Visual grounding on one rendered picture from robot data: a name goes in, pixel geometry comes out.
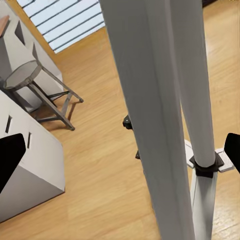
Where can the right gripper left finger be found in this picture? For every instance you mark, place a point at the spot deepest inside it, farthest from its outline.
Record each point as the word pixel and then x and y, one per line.
pixel 12 149

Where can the taboret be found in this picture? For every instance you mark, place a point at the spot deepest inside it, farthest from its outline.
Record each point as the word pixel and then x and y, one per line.
pixel 24 75

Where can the desk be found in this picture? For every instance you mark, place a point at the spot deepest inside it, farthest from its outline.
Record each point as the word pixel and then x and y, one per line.
pixel 40 174

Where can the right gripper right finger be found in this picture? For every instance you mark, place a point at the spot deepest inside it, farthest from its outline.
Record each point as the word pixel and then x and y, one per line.
pixel 232 149

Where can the camera tripod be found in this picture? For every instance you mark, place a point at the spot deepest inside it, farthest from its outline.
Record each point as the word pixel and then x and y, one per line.
pixel 159 50

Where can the fixed window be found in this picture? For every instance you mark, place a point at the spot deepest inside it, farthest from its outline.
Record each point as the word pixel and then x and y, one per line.
pixel 62 27

